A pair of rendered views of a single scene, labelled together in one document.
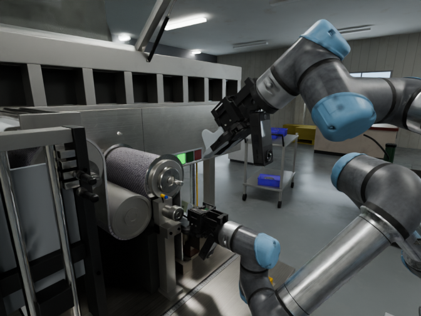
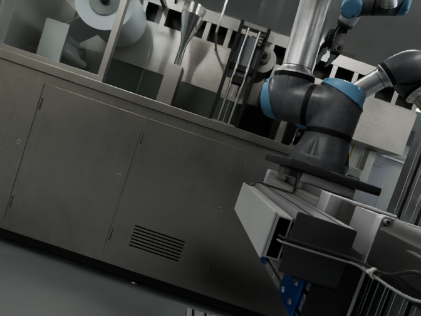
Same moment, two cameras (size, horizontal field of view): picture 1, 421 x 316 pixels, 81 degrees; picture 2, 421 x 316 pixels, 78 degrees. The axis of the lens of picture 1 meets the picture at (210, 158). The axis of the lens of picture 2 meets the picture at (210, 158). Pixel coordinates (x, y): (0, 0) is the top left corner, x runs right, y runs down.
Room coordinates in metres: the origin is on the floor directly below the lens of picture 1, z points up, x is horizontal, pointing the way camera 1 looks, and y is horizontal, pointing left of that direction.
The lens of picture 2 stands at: (-0.54, -0.76, 0.79)
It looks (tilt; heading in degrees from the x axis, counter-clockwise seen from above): 3 degrees down; 49
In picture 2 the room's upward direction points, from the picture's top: 19 degrees clockwise
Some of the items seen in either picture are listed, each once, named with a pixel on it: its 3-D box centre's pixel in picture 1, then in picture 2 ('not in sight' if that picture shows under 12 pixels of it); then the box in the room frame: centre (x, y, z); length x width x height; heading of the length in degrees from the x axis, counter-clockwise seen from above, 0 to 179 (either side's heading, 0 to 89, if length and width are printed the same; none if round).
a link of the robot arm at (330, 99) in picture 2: not in sight; (334, 108); (0.12, -0.41, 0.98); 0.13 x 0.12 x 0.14; 107
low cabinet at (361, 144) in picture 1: (358, 136); not in sight; (6.67, -4.03, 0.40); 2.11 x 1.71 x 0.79; 143
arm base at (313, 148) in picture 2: not in sight; (322, 150); (0.12, -0.41, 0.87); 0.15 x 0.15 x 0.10
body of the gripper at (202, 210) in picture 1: (208, 223); not in sight; (0.66, 0.00, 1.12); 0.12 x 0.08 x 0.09; 50
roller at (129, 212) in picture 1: (109, 204); not in sight; (0.68, 0.30, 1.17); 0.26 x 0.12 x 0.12; 50
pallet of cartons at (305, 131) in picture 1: (299, 133); not in sight; (8.20, -2.99, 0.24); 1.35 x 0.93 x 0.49; 53
